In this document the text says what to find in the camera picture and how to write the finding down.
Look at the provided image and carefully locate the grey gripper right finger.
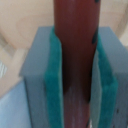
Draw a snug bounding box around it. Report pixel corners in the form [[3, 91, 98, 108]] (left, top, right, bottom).
[[90, 27, 128, 128]]

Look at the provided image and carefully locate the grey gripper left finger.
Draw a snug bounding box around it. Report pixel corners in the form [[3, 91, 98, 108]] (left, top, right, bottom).
[[20, 27, 64, 128]]

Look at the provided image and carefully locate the brown toy sausage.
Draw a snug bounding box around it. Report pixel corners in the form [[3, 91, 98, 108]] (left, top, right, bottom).
[[54, 0, 101, 128]]

